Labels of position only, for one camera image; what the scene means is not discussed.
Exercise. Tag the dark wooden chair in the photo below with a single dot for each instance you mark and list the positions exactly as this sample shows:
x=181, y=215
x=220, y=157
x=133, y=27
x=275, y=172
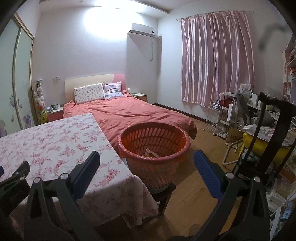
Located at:
x=275, y=138

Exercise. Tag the left bedside table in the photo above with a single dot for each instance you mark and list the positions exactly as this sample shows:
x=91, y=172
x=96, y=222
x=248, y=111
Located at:
x=55, y=115

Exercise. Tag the white floral pillow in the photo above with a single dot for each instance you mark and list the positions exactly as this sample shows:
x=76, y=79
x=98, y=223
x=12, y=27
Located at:
x=89, y=93

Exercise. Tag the floral pink tablecloth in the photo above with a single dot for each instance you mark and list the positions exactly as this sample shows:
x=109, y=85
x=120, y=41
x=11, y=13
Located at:
x=57, y=147

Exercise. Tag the hanging plush toys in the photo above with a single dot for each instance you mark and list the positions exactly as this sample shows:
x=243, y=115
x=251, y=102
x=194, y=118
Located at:
x=40, y=101

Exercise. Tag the bedside table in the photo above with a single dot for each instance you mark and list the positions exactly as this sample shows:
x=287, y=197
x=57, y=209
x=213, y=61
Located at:
x=140, y=96
x=55, y=115

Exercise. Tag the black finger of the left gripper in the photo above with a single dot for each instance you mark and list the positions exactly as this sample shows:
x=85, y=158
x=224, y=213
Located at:
x=15, y=189

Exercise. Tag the white shelf cart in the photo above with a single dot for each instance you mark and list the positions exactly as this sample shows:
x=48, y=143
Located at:
x=227, y=114

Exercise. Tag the orange plastic laundry basket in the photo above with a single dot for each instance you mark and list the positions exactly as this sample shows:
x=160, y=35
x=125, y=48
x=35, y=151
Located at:
x=153, y=152

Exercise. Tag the right bedside table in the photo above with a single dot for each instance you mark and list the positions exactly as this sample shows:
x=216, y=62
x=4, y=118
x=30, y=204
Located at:
x=140, y=96

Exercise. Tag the bed with red duvet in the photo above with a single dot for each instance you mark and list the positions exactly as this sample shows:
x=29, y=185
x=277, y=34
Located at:
x=115, y=114

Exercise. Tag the white air conditioner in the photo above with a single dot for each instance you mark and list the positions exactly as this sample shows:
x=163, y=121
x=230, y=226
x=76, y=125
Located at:
x=142, y=30

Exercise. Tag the pink striped curtain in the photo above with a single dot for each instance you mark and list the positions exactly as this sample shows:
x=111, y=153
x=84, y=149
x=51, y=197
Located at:
x=217, y=55

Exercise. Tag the white wire rack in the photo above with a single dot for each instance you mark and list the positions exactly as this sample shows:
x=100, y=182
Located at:
x=213, y=116

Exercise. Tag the glass sliding wardrobe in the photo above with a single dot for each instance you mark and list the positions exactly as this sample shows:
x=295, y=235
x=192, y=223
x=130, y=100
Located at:
x=17, y=102

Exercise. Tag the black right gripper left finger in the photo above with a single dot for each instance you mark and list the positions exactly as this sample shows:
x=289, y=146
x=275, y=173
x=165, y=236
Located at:
x=41, y=219

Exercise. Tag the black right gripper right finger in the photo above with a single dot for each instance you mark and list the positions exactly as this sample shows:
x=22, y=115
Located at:
x=252, y=217

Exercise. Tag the pink striped pillow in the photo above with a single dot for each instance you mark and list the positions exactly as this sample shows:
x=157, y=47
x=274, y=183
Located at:
x=112, y=90

